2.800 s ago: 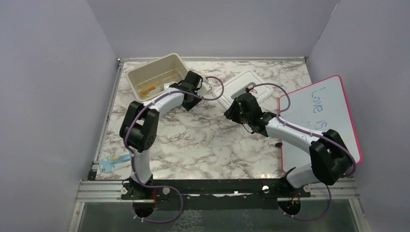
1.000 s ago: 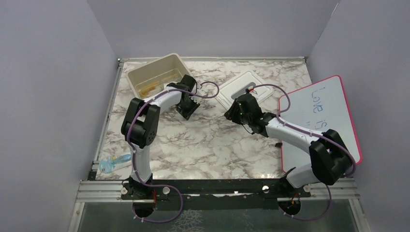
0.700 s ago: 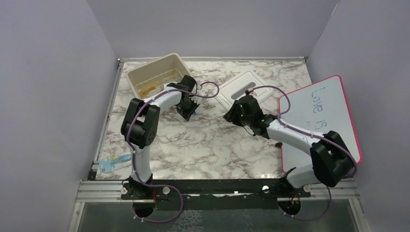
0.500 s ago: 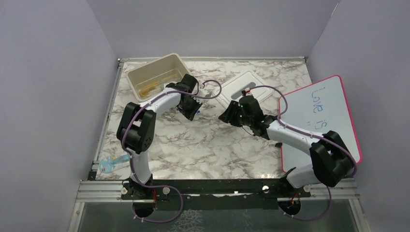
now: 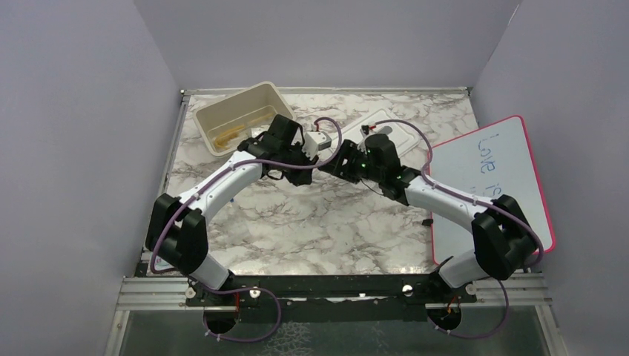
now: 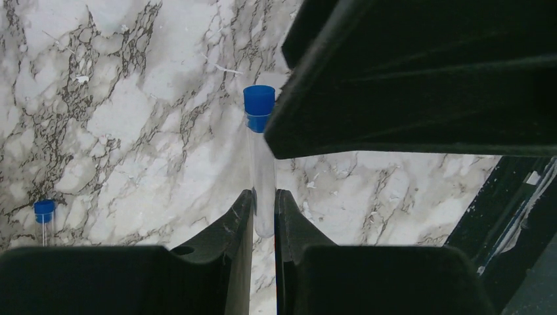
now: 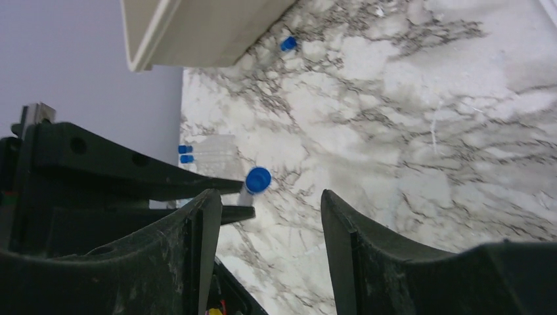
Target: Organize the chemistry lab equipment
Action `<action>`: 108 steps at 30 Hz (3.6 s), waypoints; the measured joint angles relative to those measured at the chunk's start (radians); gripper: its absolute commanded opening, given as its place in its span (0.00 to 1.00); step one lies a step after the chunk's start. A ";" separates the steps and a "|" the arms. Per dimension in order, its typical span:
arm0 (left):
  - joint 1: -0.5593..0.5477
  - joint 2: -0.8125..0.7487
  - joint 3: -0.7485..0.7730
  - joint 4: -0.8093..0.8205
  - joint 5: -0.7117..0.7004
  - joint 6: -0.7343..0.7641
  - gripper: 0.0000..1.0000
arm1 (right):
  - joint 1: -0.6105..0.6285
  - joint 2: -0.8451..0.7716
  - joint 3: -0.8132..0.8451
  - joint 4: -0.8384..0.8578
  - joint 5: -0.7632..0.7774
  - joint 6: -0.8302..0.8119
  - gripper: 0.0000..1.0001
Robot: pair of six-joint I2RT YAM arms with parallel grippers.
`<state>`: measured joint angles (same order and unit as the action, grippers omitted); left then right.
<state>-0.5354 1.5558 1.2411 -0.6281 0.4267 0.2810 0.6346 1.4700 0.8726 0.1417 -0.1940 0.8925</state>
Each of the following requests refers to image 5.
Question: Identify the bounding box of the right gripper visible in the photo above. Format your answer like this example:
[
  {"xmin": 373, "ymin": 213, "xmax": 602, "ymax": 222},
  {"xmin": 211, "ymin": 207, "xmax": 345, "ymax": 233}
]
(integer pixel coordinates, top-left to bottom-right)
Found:
[{"xmin": 318, "ymin": 139, "xmax": 384, "ymax": 185}]

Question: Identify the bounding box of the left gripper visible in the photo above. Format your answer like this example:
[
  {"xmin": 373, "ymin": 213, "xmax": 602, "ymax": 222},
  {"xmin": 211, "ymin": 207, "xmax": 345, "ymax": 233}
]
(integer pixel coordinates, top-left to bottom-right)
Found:
[{"xmin": 278, "ymin": 141, "xmax": 318, "ymax": 186}]

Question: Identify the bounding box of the white plastic lid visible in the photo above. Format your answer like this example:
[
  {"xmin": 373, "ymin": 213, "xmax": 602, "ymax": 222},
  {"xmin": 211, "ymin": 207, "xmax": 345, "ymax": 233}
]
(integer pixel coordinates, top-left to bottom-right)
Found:
[{"xmin": 341, "ymin": 109, "xmax": 421, "ymax": 156}]

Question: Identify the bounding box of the yellow rubber tube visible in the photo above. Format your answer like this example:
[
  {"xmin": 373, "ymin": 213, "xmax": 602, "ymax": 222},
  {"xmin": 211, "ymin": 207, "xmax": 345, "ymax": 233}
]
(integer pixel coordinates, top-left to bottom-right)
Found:
[{"xmin": 214, "ymin": 113, "xmax": 274, "ymax": 148}]

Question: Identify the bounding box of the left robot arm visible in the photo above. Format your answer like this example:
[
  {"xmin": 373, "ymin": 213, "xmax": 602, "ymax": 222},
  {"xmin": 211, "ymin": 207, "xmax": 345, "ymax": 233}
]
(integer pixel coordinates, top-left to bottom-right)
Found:
[{"xmin": 145, "ymin": 115, "xmax": 331, "ymax": 305}]

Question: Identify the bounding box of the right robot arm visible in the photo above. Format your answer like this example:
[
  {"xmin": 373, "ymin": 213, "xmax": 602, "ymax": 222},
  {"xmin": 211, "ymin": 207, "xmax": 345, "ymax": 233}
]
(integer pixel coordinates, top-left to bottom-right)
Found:
[{"xmin": 320, "ymin": 133, "xmax": 541, "ymax": 302}]

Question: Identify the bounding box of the beige plastic bin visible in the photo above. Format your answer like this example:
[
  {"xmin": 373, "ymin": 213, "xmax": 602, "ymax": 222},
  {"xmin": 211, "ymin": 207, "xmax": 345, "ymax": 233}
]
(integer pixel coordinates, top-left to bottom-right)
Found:
[{"xmin": 193, "ymin": 82, "xmax": 296, "ymax": 157}]

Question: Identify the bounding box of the pink framed whiteboard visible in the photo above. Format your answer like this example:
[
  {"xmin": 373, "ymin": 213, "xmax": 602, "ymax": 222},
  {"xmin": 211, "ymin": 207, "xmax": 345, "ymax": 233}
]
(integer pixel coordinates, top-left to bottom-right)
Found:
[{"xmin": 429, "ymin": 115, "xmax": 556, "ymax": 252}]

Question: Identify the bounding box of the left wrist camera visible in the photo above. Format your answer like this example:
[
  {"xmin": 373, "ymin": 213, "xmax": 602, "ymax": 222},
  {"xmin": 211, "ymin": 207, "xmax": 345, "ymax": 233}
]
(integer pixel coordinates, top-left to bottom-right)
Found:
[{"xmin": 302, "ymin": 131, "xmax": 332, "ymax": 159}]

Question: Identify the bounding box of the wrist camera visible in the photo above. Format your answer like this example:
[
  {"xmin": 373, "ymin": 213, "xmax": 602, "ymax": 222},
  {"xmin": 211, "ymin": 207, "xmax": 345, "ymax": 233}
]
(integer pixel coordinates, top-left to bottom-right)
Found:
[
  {"xmin": 302, "ymin": 131, "xmax": 332, "ymax": 159},
  {"xmin": 358, "ymin": 124, "xmax": 378, "ymax": 153}
]

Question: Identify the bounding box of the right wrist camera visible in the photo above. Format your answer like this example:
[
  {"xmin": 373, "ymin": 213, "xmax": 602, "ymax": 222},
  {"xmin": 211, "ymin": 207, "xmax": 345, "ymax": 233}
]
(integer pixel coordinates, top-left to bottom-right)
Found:
[{"xmin": 358, "ymin": 124, "xmax": 378, "ymax": 153}]

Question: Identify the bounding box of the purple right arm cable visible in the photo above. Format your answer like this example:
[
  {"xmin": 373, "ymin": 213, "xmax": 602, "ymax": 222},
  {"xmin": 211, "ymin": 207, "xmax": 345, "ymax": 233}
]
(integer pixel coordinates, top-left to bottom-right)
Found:
[{"xmin": 373, "ymin": 119, "xmax": 545, "ymax": 341}]

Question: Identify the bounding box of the black base frame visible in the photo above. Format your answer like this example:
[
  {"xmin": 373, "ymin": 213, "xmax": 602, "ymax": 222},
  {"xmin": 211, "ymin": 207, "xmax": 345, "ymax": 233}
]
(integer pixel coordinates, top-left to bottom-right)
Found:
[{"xmin": 185, "ymin": 274, "xmax": 477, "ymax": 323}]

